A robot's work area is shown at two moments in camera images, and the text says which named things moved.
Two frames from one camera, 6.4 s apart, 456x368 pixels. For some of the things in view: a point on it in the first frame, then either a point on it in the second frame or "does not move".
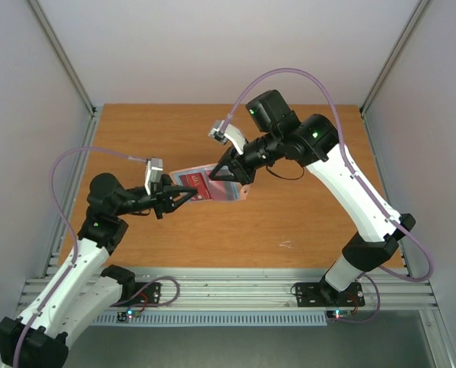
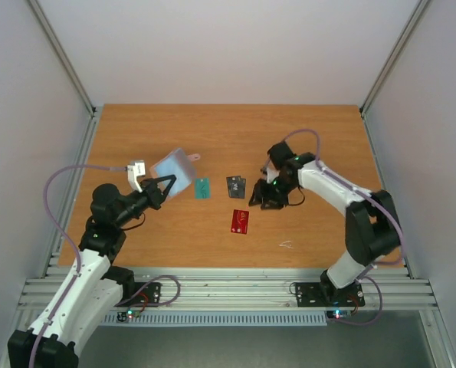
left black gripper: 165,198 -> 155,195
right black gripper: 241,165 -> 270,190
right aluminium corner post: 414,19 does not move
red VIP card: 196,181 -> 240,221
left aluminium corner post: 62,53 does not move
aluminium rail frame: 178,289 does not move
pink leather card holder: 209,188 -> 177,163
